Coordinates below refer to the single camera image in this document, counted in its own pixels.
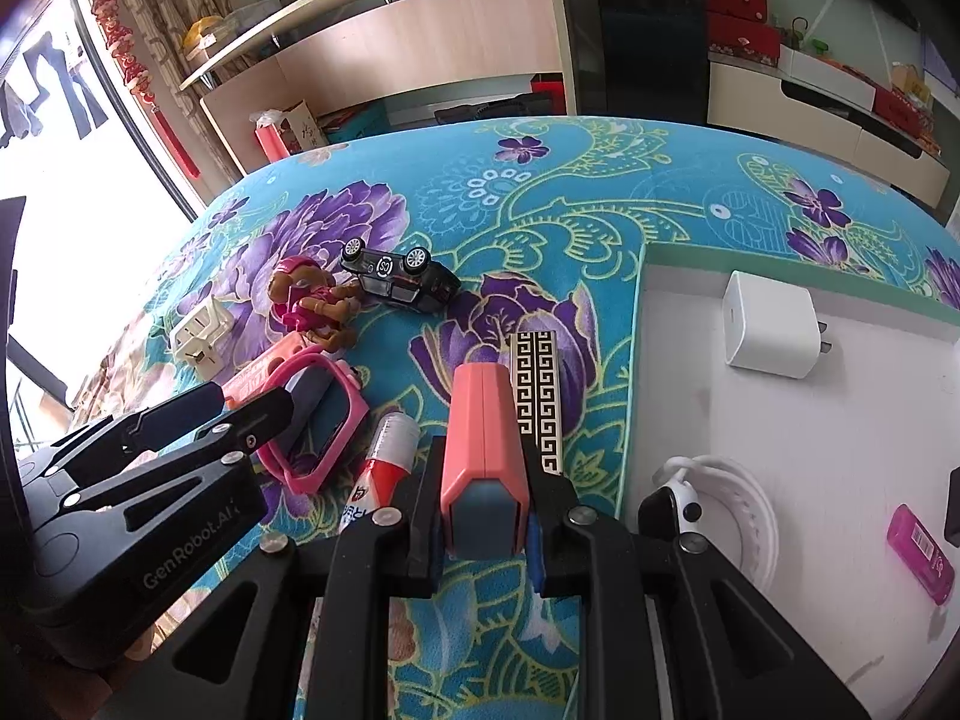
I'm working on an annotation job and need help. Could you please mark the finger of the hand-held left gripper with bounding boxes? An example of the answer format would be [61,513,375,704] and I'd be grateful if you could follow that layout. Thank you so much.
[15,381,227,477]
[45,386,295,509]

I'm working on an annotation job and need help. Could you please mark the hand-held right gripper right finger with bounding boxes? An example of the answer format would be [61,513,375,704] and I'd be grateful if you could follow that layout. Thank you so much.
[525,457,871,720]

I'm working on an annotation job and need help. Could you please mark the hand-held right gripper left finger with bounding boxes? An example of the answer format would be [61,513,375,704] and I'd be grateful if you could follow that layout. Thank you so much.
[97,435,451,720]

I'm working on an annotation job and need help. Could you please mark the red and white glue bottle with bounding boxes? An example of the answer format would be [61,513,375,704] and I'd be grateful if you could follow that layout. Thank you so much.
[341,412,421,533]

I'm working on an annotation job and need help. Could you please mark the pink toy watch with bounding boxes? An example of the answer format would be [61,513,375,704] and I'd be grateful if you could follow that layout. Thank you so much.
[259,356,368,496]

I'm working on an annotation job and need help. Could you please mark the salmon and blue toy cutter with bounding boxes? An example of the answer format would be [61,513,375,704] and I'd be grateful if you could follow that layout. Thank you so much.
[441,364,530,560]

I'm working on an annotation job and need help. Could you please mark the black gold patterned lighter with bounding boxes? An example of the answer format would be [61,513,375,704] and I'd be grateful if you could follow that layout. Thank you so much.
[510,330,563,477]

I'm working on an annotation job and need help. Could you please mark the white cable reel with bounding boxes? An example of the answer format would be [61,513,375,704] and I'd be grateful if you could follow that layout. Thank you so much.
[637,454,777,593]

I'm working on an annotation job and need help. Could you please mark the teal shallow cardboard box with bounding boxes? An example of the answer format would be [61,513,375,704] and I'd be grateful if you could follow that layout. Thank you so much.
[615,244,960,720]

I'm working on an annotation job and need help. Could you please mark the white charger plug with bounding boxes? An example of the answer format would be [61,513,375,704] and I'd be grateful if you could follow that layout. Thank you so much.
[724,270,833,380]

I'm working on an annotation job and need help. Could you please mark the magenta lighter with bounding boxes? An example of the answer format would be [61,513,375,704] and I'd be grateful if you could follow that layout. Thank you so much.
[887,504,955,605]

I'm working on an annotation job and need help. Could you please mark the cream plastic plug adapter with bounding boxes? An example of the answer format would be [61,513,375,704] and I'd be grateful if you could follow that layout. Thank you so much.
[169,295,230,380]

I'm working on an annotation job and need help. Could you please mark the pink pup figure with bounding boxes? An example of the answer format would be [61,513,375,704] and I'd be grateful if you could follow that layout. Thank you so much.
[270,255,361,353]

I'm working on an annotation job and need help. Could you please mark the black toy car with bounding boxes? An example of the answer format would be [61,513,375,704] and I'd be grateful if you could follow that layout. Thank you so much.
[341,238,462,314]

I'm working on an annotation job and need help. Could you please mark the red gift bag with box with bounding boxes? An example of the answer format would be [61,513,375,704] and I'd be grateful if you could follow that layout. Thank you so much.
[251,101,327,162]

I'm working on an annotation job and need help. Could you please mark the blue crate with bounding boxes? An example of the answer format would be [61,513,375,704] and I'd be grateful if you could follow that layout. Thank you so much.
[330,101,391,140]

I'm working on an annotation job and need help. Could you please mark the hanging dark clothes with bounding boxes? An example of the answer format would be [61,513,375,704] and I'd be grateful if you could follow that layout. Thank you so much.
[0,30,110,151]

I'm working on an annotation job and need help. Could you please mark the patterned curtain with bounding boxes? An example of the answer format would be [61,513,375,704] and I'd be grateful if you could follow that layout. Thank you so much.
[105,0,248,196]

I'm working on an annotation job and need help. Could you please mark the red hanging decoration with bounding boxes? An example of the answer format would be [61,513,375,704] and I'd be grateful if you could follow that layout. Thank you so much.
[90,0,200,177]

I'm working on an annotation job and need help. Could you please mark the black vacuum cleaner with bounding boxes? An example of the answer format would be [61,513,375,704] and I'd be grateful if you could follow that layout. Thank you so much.
[435,94,552,125]

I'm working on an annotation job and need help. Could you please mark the wooden shelf unit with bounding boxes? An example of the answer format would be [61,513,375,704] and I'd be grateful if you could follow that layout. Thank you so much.
[180,0,578,181]

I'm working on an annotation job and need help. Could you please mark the cream television stand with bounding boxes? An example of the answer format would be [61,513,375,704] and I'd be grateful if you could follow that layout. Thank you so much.
[705,52,952,207]

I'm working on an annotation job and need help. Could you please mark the black cabinet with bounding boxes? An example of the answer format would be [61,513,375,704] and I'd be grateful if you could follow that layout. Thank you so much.
[589,0,710,125]

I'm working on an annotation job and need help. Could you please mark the red gift bags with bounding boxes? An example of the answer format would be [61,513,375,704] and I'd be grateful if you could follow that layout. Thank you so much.
[701,0,781,65]

